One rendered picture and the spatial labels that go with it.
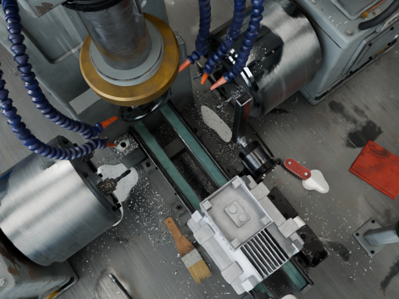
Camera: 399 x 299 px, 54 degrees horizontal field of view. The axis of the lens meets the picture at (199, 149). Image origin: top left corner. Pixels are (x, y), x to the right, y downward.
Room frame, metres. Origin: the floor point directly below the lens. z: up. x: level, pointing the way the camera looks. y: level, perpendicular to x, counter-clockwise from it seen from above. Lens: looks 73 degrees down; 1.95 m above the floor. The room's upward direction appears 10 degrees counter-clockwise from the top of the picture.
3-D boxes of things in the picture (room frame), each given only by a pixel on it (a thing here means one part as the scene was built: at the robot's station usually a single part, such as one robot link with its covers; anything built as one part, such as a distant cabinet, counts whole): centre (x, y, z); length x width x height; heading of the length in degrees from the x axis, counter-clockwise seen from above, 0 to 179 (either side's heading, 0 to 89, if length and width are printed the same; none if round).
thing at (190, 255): (0.05, 0.09, 0.80); 0.21 x 0.05 x 0.01; 24
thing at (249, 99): (0.29, -0.10, 1.12); 0.04 x 0.03 x 0.26; 27
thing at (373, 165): (0.19, -0.52, 0.80); 0.15 x 0.12 x 0.01; 44
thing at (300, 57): (0.50, -0.22, 1.04); 0.41 x 0.25 x 0.25; 117
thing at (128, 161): (0.36, 0.21, 0.86); 0.07 x 0.06 x 0.12; 117
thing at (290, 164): (0.23, -0.28, 0.81); 0.09 x 0.03 x 0.02; 43
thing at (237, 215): (0.09, -0.05, 1.11); 0.12 x 0.11 x 0.07; 27
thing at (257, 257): (0.06, -0.07, 1.02); 0.20 x 0.19 x 0.19; 27
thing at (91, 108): (0.48, 0.15, 0.97); 0.30 x 0.11 x 0.34; 117
